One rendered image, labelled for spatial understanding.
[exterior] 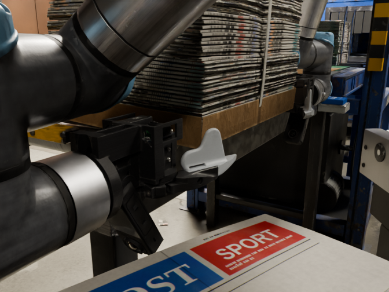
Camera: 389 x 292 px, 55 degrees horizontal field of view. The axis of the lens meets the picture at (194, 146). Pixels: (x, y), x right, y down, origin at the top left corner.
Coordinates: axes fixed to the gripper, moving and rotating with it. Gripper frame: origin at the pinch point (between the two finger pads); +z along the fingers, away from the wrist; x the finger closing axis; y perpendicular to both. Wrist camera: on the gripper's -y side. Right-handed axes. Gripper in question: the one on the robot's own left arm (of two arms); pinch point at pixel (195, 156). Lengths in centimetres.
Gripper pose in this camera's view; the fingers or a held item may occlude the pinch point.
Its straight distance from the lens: 51.5
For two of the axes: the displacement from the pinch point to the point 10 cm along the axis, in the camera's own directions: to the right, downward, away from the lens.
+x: -8.5, -1.4, 5.0
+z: 5.2, -2.3, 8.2
